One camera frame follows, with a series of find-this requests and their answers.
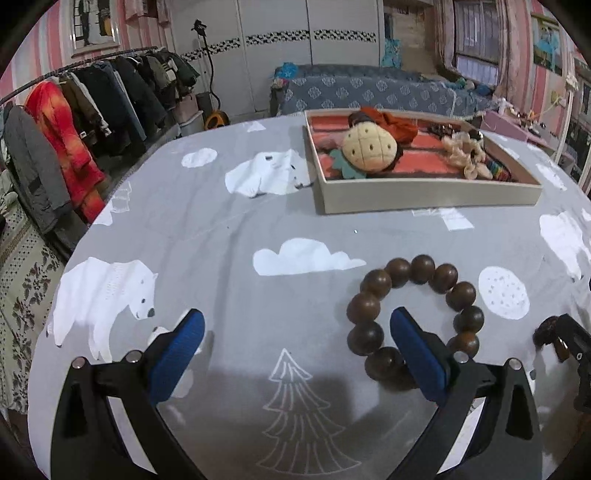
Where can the row of dark hanging clothes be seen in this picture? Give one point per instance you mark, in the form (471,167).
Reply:
(134,92)

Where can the wall poster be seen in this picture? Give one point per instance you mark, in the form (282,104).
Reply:
(547,44)

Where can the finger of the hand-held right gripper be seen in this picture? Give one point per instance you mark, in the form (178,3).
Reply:
(577,339)
(584,397)

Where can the orange scrunchie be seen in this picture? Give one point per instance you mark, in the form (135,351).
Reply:
(401,127)

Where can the grey hanging coat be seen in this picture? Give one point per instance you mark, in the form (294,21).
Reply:
(32,170)

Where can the orange red hanging robe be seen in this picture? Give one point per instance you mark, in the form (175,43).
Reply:
(69,143)

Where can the framed wall picture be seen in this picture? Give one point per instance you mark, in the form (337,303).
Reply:
(94,21)

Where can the window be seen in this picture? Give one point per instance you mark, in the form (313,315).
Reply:
(475,41)

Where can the bed with blue patterned cover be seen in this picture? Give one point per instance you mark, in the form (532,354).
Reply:
(369,90)

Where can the brick pattern tray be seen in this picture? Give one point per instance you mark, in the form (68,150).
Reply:
(415,196)

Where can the pink curtain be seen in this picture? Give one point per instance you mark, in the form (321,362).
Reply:
(512,46)

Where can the floral patterned cloth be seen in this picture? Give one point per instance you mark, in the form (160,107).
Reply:
(23,300)

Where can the white framed mirror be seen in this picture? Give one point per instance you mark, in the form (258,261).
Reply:
(577,129)

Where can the teal cloth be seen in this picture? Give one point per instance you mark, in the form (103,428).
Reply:
(391,53)

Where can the metal clothes rack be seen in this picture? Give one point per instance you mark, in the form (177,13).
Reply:
(69,69)

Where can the plush doll hair clip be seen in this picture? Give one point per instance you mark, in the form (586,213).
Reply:
(369,147)

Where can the garment steamer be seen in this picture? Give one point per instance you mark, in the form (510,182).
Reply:
(216,120)

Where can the white storage bin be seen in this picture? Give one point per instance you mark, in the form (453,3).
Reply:
(191,123)

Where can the grey polar bear tablecloth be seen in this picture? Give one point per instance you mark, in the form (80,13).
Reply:
(207,240)

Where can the white wardrobe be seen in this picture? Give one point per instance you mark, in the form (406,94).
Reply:
(277,69)

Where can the blue bundle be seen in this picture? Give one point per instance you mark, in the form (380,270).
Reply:
(287,74)

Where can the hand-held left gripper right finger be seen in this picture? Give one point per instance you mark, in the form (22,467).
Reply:
(418,355)

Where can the pink side table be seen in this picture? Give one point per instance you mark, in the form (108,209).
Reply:
(503,124)

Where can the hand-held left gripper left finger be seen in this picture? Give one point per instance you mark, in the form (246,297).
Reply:
(178,355)

